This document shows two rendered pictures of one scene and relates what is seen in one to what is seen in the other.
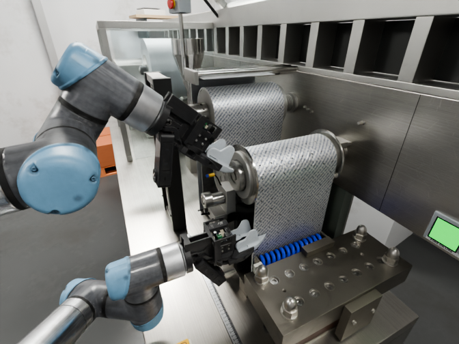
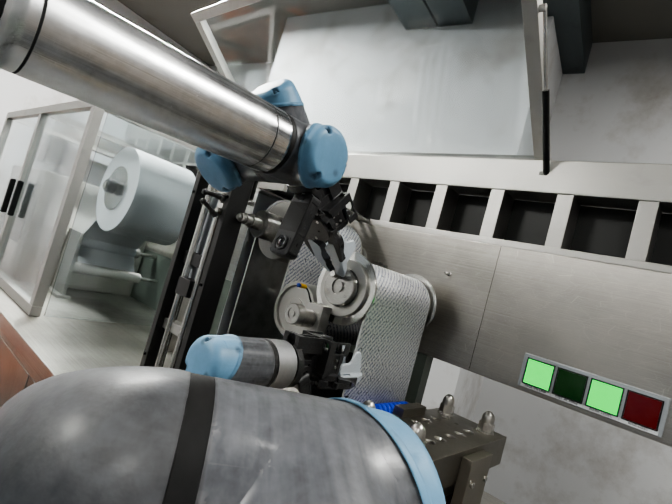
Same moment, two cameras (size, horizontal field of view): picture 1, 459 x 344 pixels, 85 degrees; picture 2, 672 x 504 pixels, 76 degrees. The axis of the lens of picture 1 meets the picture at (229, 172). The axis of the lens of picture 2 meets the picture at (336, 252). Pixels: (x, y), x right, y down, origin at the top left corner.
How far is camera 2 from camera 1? 0.51 m
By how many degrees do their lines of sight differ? 39
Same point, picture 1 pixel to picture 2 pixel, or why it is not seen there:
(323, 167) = (420, 305)
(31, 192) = (320, 145)
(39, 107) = not seen: outside the picture
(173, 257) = (286, 348)
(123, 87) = not seen: hidden behind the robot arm
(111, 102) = not seen: hidden behind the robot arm
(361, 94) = (446, 247)
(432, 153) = (516, 296)
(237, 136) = (312, 265)
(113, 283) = (224, 351)
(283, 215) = (380, 353)
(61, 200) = (327, 166)
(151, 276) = (264, 361)
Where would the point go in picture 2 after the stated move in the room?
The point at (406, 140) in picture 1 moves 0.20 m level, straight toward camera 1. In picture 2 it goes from (492, 287) to (507, 283)
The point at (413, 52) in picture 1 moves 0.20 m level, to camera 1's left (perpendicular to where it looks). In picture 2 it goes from (491, 213) to (426, 186)
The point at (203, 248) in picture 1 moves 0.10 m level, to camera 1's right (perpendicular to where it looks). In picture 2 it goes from (312, 353) to (365, 364)
